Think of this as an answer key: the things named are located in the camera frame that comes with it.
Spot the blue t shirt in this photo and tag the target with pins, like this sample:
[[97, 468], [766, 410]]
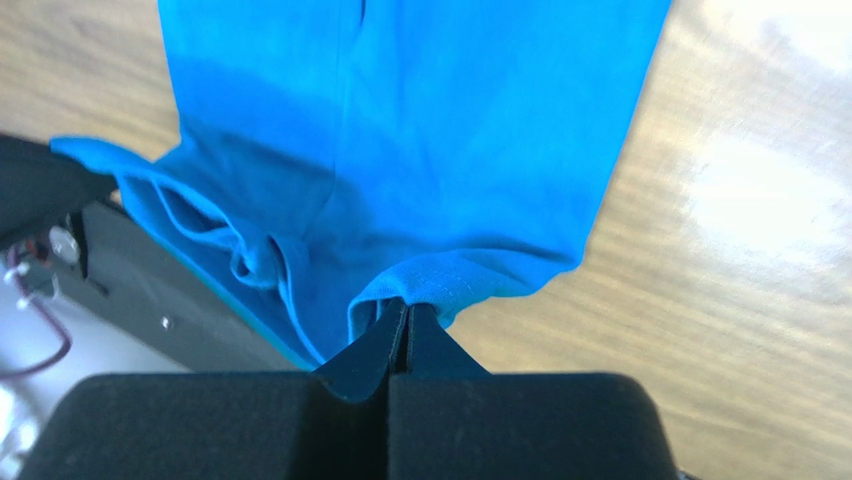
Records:
[[335, 155]]

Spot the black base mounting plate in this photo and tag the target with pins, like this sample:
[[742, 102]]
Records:
[[62, 234]]

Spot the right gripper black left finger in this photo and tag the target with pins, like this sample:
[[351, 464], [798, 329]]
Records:
[[327, 424]]

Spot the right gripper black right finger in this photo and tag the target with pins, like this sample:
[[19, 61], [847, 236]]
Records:
[[449, 418]]

